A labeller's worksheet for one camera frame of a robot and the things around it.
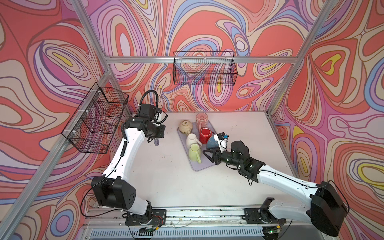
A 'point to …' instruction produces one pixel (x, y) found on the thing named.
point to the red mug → (205, 133)
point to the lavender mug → (156, 142)
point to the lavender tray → (211, 127)
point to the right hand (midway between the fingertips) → (206, 153)
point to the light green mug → (195, 152)
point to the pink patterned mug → (202, 120)
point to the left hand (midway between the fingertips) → (163, 131)
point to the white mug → (191, 138)
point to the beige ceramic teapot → (185, 126)
